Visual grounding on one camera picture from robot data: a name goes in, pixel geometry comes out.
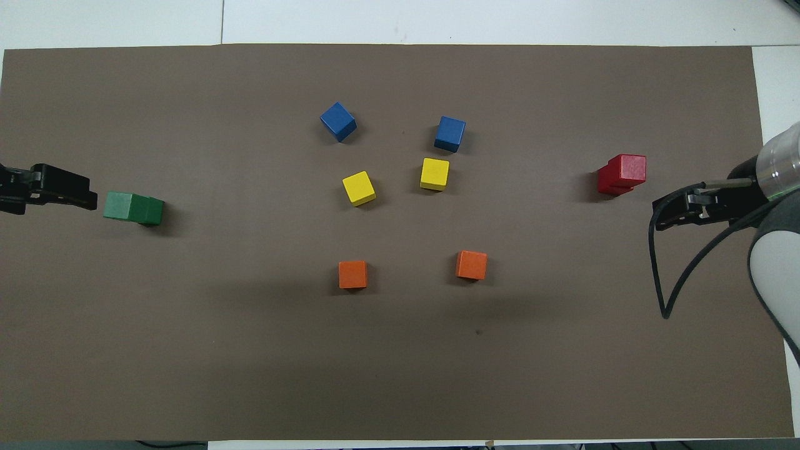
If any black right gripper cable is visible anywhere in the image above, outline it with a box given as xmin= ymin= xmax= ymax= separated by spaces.
xmin=648 ymin=178 xmax=769 ymax=320

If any red wooden cube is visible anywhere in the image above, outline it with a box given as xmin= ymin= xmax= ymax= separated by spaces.
xmin=596 ymin=165 xmax=633 ymax=197
xmin=603 ymin=154 xmax=648 ymax=188

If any yellow wooden cube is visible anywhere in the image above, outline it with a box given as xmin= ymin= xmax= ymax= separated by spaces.
xmin=342 ymin=171 xmax=377 ymax=207
xmin=419 ymin=157 xmax=450 ymax=192

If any orange wooden cube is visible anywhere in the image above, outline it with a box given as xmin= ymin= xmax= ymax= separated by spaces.
xmin=456 ymin=250 xmax=488 ymax=281
xmin=338 ymin=260 xmax=369 ymax=290

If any blue wooden cube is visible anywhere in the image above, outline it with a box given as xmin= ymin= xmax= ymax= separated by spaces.
xmin=320 ymin=102 xmax=358 ymax=143
xmin=434 ymin=116 xmax=466 ymax=154

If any brown paper table mat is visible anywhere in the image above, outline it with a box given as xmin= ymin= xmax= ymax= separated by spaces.
xmin=0 ymin=42 xmax=796 ymax=441

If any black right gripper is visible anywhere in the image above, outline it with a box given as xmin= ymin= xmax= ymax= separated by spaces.
xmin=653 ymin=183 xmax=766 ymax=231

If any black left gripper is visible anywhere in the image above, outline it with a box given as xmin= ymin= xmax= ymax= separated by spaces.
xmin=0 ymin=164 xmax=98 ymax=214

